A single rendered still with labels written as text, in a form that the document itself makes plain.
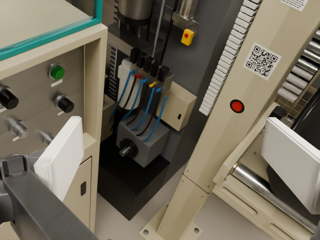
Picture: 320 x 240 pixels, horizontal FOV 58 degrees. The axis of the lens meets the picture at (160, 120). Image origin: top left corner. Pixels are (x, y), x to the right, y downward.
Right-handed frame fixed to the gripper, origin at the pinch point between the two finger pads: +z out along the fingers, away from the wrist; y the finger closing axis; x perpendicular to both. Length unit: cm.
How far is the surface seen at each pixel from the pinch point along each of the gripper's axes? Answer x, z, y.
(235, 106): -15, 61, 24
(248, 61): -2, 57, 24
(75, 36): 4.3, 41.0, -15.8
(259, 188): -38, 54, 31
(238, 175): -36, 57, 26
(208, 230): -108, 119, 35
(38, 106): -11, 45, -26
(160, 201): -97, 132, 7
